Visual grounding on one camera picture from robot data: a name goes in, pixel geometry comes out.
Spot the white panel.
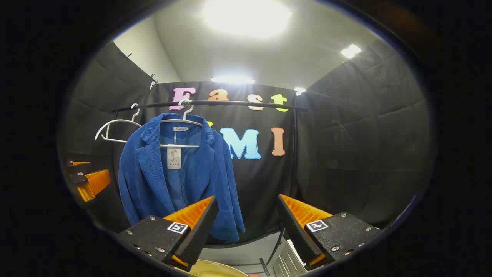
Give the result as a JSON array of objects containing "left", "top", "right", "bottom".
[{"left": 274, "top": 238, "right": 309, "bottom": 277}]

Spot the large ceiling light panel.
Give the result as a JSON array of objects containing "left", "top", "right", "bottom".
[{"left": 203, "top": 0, "right": 293, "bottom": 38}]

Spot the black clothes rack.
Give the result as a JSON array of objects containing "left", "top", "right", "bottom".
[{"left": 111, "top": 99, "right": 308, "bottom": 276}]

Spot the white plastic hanger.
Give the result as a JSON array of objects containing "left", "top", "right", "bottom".
[
  {"left": 159, "top": 98, "right": 204, "bottom": 149},
  {"left": 94, "top": 103, "right": 143, "bottom": 145}
]

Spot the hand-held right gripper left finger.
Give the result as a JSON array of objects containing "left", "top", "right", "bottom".
[{"left": 115, "top": 195, "right": 219, "bottom": 272}]

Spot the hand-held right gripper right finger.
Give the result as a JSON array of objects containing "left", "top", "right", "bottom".
[{"left": 277, "top": 194, "right": 381, "bottom": 270}]

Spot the blue corduroy jacket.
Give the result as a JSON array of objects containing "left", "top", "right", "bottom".
[{"left": 118, "top": 113, "right": 246, "bottom": 242}]

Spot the long ceiling light strip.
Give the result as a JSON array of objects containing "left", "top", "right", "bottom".
[{"left": 211, "top": 76, "right": 256, "bottom": 85}]

